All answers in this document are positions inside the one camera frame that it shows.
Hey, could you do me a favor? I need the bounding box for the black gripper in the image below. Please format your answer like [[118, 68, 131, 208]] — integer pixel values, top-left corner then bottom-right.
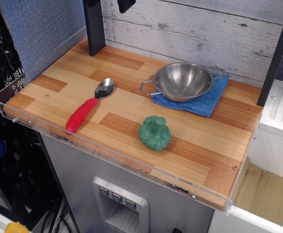
[[117, 0, 136, 14]]

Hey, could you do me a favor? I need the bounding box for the green toy broccoli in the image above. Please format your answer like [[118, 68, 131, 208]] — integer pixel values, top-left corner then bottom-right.
[[139, 116, 171, 151]]

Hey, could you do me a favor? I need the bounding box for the blue fabric panel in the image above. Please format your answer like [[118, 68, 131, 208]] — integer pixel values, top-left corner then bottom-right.
[[0, 0, 86, 82]]

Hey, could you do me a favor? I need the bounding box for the blue folded cloth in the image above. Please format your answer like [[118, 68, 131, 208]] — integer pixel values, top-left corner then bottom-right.
[[152, 75, 229, 117]]

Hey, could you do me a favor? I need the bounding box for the black plastic crate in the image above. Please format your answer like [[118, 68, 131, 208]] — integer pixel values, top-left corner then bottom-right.
[[0, 26, 28, 94]]

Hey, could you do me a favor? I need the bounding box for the silver ice dispenser panel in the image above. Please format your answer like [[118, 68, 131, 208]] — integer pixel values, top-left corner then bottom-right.
[[92, 176, 150, 233]]

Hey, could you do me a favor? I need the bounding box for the grey toy fridge cabinet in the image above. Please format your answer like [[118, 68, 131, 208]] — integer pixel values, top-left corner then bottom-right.
[[42, 135, 213, 233]]

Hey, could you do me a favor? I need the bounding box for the clear acrylic edge guard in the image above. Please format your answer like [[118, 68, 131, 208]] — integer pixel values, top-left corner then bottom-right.
[[0, 73, 262, 213]]

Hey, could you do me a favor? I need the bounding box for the white toy sink unit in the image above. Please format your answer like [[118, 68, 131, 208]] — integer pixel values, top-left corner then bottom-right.
[[209, 80, 283, 233]]

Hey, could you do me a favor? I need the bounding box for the black vertical post left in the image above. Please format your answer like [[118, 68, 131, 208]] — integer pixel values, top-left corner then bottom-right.
[[83, 0, 106, 56]]

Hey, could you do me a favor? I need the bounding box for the black vertical post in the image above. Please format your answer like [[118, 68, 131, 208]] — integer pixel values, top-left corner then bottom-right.
[[257, 28, 283, 107], [83, 0, 106, 56]]

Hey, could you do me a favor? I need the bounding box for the red-handled metal spoon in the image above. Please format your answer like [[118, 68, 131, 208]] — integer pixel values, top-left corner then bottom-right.
[[65, 78, 115, 135]]

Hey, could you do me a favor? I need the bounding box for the steel pot with handles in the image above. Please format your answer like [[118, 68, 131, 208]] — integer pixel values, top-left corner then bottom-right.
[[140, 62, 225, 102]]

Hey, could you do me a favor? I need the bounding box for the black vertical post right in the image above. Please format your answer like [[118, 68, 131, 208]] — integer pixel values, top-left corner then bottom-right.
[[257, 28, 283, 107]]

